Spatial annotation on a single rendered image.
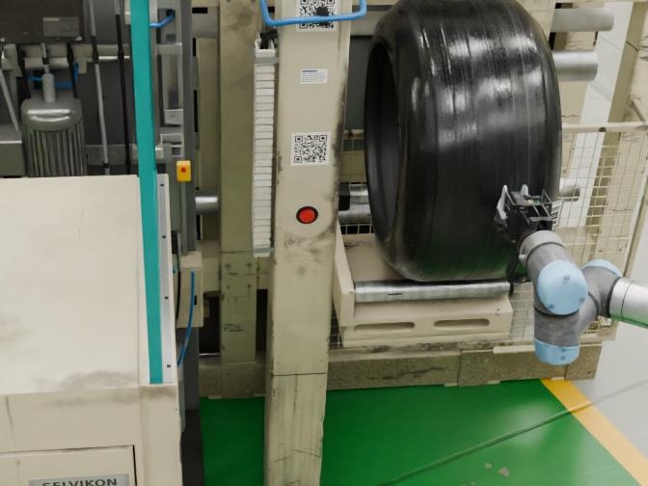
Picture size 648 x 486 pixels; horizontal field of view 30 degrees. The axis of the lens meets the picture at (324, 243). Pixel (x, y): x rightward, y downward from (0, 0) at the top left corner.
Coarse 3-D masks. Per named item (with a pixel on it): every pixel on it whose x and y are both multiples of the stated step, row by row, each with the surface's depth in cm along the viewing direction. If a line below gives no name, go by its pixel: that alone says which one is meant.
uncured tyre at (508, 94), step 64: (448, 0) 235; (512, 0) 238; (384, 64) 264; (448, 64) 221; (512, 64) 222; (384, 128) 272; (448, 128) 218; (512, 128) 220; (384, 192) 270; (448, 192) 221; (384, 256) 251; (448, 256) 231; (512, 256) 234
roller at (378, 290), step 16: (368, 288) 249; (384, 288) 250; (400, 288) 250; (416, 288) 251; (432, 288) 251; (448, 288) 252; (464, 288) 252; (480, 288) 252; (496, 288) 253; (512, 288) 253
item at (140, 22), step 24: (144, 0) 138; (144, 24) 140; (144, 48) 141; (144, 72) 143; (144, 96) 145; (144, 120) 147; (144, 144) 149; (144, 168) 151; (144, 192) 153; (144, 216) 156; (144, 240) 158; (144, 264) 160
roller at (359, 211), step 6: (354, 204) 272; (360, 204) 273; (366, 204) 273; (348, 210) 272; (354, 210) 272; (360, 210) 272; (366, 210) 272; (342, 216) 271; (348, 216) 272; (354, 216) 272; (360, 216) 272; (366, 216) 272; (342, 222) 273; (348, 222) 273; (354, 222) 273; (360, 222) 273; (366, 222) 274
